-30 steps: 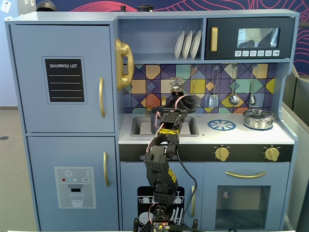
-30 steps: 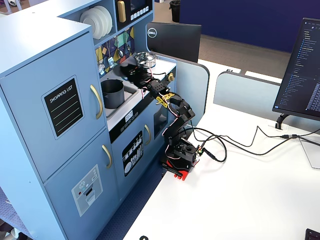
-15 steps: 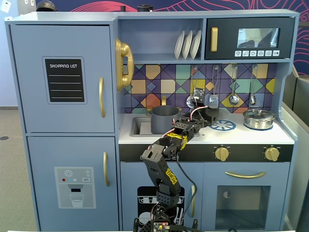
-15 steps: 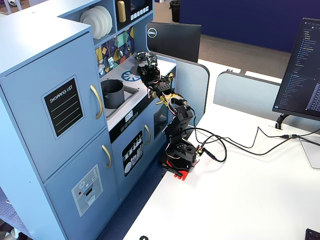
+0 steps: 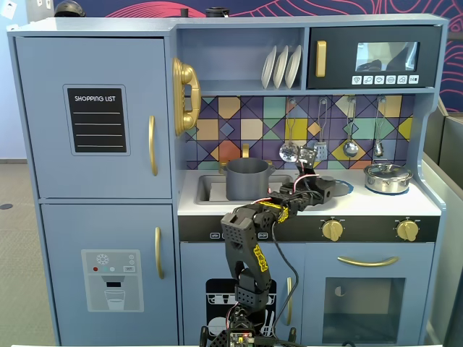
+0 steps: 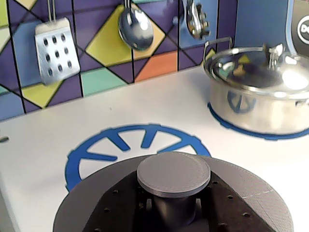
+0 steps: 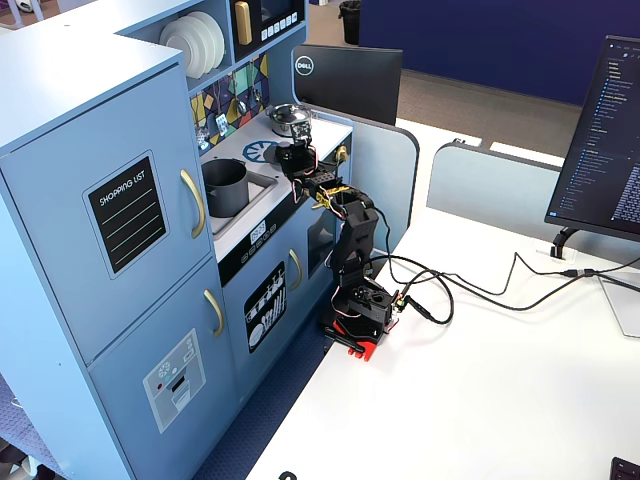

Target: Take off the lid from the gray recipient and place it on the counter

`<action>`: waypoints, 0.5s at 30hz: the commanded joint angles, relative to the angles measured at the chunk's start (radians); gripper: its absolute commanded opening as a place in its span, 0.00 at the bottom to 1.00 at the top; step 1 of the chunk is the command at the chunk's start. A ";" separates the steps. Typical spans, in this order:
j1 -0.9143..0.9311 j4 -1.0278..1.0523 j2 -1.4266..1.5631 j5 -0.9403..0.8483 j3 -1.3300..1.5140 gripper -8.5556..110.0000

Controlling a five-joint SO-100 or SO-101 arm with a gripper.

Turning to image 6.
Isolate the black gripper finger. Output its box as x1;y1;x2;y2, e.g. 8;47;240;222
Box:
84;171;160;232
193;172;275;232

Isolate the stainless steel pot lid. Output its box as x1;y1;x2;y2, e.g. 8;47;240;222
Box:
204;43;309;99

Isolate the stainless steel toy pot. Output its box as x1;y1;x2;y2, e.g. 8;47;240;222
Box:
203;37;309;136

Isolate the blue toy kitchen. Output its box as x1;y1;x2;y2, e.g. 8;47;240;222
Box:
0;0;309;232

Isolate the metal toy slotted spatula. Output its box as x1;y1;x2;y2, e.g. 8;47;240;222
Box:
34;0;81;86

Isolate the metal toy spoon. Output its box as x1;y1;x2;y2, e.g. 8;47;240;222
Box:
117;0;155;51

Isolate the chrome toy serving utensil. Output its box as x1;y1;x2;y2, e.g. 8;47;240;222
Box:
185;0;210;41

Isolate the black Dell monitor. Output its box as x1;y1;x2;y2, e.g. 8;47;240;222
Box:
290;0;309;57

